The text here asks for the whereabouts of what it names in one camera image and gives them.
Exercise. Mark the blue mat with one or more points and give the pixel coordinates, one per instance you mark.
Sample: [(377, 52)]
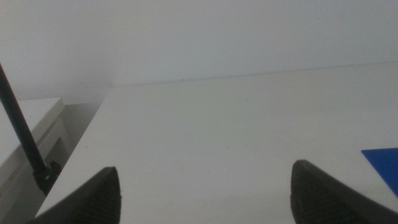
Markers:
[(385, 165)]

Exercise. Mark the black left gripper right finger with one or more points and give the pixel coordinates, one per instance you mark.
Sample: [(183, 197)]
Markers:
[(317, 199)]

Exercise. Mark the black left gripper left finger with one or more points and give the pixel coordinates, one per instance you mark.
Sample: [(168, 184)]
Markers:
[(93, 202)]

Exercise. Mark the white side cabinet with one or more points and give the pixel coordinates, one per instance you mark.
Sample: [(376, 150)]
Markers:
[(28, 124)]

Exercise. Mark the black pole with clamp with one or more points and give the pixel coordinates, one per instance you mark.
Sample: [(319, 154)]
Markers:
[(18, 124)]

